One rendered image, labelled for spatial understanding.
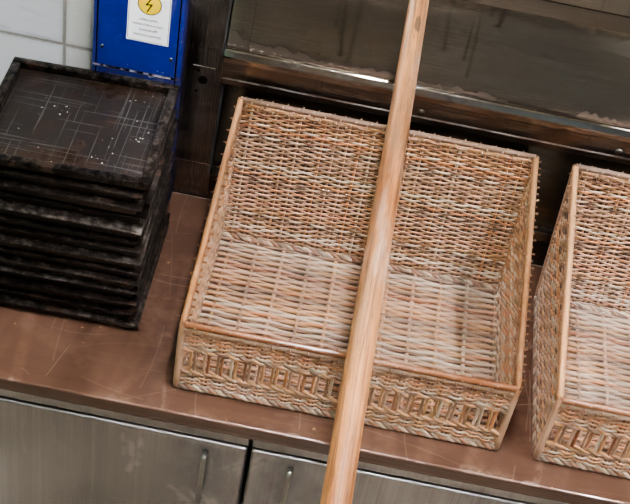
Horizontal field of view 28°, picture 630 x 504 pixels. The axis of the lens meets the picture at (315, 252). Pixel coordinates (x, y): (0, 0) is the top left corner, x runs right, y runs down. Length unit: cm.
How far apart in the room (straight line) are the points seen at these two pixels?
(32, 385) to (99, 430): 14
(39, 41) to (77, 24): 9
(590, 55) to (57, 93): 91
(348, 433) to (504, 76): 109
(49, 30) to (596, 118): 98
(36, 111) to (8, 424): 53
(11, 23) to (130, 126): 37
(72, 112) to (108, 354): 41
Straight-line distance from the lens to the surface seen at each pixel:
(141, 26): 223
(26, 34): 235
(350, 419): 126
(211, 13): 223
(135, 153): 203
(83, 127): 208
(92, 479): 225
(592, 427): 207
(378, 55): 220
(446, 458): 208
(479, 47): 220
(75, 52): 233
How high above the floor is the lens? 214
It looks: 41 degrees down
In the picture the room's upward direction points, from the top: 11 degrees clockwise
